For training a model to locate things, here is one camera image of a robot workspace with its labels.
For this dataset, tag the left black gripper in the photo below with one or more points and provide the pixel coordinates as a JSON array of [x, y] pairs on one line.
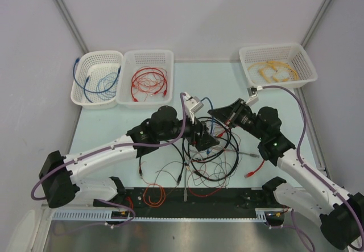
[[205, 141]]

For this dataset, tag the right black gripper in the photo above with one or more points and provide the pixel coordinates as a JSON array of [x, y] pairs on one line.
[[230, 114]]

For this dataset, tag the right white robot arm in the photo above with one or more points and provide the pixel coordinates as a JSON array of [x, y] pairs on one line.
[[337, 212]]

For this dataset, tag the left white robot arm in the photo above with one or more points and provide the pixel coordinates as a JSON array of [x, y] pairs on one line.
[[62, 178]]

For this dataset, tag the right white plastic basket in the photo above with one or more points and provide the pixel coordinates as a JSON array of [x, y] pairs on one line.
[[286, 65]]

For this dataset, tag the white plastic basket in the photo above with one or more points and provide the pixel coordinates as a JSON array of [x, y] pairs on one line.
[[95, 79], [286, 65], [146, 80]]

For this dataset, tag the middle white plastic basket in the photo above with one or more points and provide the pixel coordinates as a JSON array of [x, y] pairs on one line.
[[146, 80]]

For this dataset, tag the left white plastic basket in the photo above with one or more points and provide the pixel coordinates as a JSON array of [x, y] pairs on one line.
[[95, 79]]

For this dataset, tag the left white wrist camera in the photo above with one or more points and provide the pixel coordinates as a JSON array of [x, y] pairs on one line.
[[192, 106]]

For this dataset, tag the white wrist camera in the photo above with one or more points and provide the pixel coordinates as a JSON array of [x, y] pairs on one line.
[[253, 95], [192, 106]]

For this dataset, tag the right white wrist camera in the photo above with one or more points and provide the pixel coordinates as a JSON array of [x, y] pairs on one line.
[[253, 95]]

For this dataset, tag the black mounting base plate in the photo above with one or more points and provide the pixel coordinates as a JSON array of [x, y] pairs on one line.
[[199, 203]]

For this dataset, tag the white slotted cable duct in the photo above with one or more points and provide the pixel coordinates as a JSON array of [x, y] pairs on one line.
[[90, 215]]

